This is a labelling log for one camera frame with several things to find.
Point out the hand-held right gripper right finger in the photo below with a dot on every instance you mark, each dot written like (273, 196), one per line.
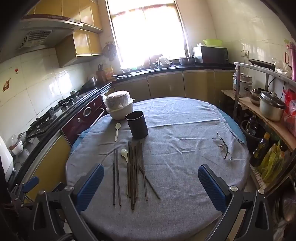
(209, 185)

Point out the bunch of dark chopsticks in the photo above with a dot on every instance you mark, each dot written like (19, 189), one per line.
(133, 176)

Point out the clear glass bottle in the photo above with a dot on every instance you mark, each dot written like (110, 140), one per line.
(252, 126)

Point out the dark red built-in oven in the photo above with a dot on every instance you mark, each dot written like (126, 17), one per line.
(85, 118)

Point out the blue table cover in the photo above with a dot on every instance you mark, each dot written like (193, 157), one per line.
(233, 129)

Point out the white bowl by sink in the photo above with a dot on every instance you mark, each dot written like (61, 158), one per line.
(164, 61)

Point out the round hanging kitchen board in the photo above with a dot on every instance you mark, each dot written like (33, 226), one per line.
(109, 51)

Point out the metal storage rack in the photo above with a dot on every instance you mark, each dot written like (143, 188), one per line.
(270, 73)

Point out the short white soup spoon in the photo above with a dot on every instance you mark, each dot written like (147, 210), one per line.
(124, 152)

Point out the black bucket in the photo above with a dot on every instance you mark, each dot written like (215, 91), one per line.
(246, 141)

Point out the yellow wall cabinet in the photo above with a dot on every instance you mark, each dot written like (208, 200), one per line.
(76, 46)

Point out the grey tablecloth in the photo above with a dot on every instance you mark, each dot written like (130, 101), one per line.
(180, 143)

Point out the white rice cooker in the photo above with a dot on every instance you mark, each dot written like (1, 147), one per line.
(242, 84)

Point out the wall socket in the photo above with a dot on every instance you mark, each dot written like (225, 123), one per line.
(244, 53)

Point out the black flat cooker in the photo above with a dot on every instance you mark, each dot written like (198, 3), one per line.
(260, 64)

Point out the white kitchen appliance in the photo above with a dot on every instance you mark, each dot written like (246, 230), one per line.
(5, 160)

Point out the silver range hood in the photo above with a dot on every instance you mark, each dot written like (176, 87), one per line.
(46, 27)

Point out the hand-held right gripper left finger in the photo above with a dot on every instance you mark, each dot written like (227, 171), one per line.
(90, 185)

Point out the green plastic basin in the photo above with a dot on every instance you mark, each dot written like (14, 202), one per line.
(212, 42)

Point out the kitchen window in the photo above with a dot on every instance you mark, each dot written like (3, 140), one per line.
(148, 34)

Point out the yellow plastic bag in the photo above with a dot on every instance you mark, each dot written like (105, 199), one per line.
(270, 164)

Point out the long yellow base cabinets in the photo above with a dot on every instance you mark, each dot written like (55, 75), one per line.
(196, 84)

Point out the clear plastic bag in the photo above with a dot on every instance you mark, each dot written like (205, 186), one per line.
(282, 68)

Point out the yellow bottle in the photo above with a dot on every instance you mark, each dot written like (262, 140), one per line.
(109, 73)

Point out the cooking oil bottle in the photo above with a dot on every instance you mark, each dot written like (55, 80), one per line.
(260, 151)

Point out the metal pot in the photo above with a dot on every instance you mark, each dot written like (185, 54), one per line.
(186, 61)

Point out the pink bottle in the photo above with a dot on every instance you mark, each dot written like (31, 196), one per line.
(291, 62)

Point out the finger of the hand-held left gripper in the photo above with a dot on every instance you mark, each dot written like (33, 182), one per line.
(31, 182)

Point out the eyeglasses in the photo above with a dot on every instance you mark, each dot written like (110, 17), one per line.
(221, 145)

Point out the red plastic bag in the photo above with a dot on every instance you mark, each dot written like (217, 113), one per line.
(291, 113)

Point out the long white plastic spoon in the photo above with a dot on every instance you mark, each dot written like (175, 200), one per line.
(118, 127)

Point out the aluminium pot with lid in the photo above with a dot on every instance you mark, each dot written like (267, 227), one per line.
(270, 109)

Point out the black microwave oven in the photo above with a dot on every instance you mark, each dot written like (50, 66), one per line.
(214, 55)

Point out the knife block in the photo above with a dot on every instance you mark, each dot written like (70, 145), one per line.
(100, 75)

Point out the brown wall sticker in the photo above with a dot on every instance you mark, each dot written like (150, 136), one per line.
(6, 85)

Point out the black gas stove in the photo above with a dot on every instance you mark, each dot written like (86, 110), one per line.
(57, 106)

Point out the black utensil holder cup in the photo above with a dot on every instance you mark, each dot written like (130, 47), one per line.
(137, 126)

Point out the yellow base cabinet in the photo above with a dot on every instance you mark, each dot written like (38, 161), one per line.
(49, 166)

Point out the small patterned white bowl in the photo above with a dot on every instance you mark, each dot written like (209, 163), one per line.
(17, 147)

